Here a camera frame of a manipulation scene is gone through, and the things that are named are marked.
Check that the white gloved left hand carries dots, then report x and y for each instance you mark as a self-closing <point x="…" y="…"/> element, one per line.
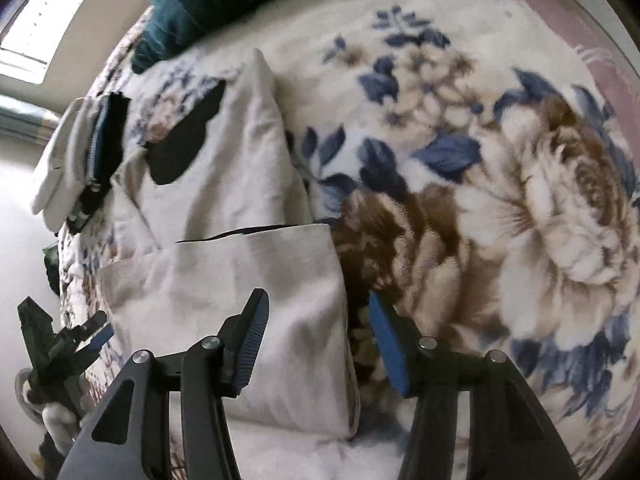
<point x="60" y="175"/>

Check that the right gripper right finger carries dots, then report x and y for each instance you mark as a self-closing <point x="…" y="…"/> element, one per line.
<point x="397" y="339"/>

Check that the beige small garment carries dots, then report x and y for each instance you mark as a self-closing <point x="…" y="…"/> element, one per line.
<point x="237" y="219"/>

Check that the left striped curtain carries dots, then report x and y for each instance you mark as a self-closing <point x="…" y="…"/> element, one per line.
<point x="27" y="121"/>

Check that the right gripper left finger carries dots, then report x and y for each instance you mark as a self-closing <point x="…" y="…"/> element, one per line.
<point x="241" y="335"/>

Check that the floral fleece blanket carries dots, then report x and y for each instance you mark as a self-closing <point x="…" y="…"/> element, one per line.
<point x="500" y="141"/>

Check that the window with white grille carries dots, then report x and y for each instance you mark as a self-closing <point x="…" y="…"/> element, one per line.
<point x="29" y="46"/>

